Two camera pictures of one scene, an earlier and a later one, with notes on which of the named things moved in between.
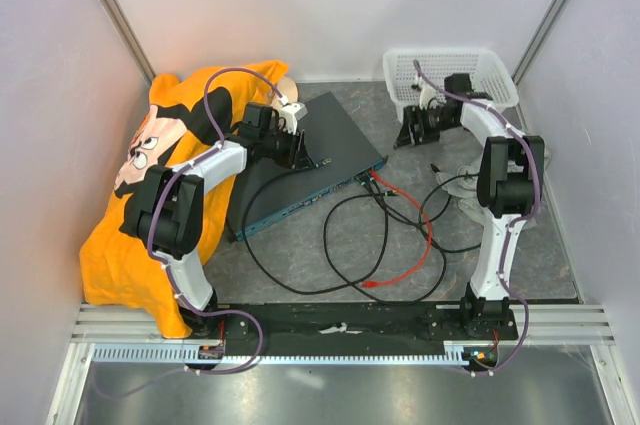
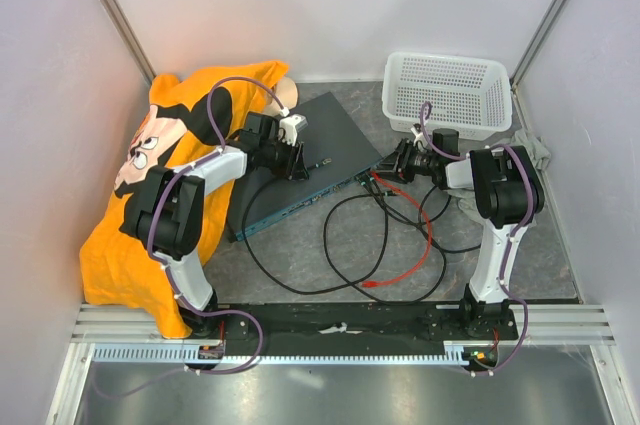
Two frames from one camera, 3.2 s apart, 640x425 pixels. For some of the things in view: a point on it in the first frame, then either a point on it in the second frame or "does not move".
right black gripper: [415, 115] to [396, 165]
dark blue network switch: [344, 152] does not move
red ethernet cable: [373, 284] does not move
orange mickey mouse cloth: [181, 118] does not move
